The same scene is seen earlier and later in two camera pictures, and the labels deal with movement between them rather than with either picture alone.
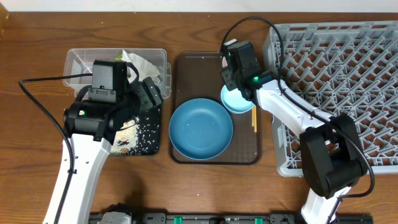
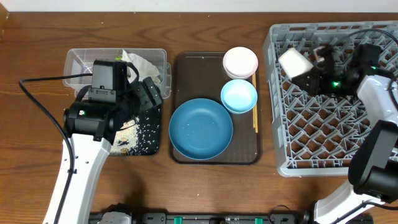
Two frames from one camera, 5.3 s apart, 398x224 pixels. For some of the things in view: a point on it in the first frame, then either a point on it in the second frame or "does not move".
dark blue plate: [201, 129] does not move
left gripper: [142, 92] does not move
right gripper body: [231, 79] → [331, 82]
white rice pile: [127, 138] does not move
